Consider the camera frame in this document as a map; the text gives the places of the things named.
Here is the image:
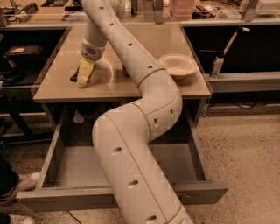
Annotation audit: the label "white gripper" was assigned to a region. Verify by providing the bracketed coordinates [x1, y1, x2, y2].
[77, 38, 106, 88]

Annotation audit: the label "dark blue rxbar snack bar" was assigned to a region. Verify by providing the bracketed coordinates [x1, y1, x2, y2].
[70, 66, 80, 82]

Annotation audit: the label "white bowl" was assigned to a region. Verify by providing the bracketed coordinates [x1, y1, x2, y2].
[158, 53, 196, 80]

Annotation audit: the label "pink stacked bins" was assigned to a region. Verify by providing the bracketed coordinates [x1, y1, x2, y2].
[169, 0, 195, 20]

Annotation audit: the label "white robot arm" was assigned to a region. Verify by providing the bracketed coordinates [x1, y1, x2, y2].
[81, 0, 193, 224]

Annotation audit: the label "white sneaker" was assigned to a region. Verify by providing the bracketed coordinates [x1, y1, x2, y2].
[0, 172, 40, 207]

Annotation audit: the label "open grey drawer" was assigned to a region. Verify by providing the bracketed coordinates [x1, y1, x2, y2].
[17, 100, 228, 212]

